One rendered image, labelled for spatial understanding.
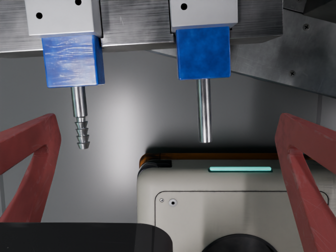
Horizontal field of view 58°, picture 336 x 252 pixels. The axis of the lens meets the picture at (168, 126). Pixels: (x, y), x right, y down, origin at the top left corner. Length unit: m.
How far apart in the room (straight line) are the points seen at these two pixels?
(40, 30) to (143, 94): 0.89
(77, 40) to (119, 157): 0.93
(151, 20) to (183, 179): 0.68
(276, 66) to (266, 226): 0.71
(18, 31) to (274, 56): 0.24
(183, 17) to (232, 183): 0.72
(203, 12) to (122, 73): 0.90
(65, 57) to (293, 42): 0.22
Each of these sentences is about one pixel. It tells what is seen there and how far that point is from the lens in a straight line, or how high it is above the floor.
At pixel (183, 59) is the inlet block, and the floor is 0.87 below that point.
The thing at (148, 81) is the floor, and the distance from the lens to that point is 1.12.
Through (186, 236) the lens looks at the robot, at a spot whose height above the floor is 0.28.
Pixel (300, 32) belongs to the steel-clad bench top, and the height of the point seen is 0.80.
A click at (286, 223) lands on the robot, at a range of 1.00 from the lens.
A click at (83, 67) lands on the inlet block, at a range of 0.26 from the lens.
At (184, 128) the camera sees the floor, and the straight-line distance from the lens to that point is 1.13.
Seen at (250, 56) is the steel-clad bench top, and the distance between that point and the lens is 0.33.
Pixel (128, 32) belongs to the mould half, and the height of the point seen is 0.86.
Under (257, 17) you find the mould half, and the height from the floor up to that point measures 0.86.
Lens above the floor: 1.12
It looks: 81 degrees down
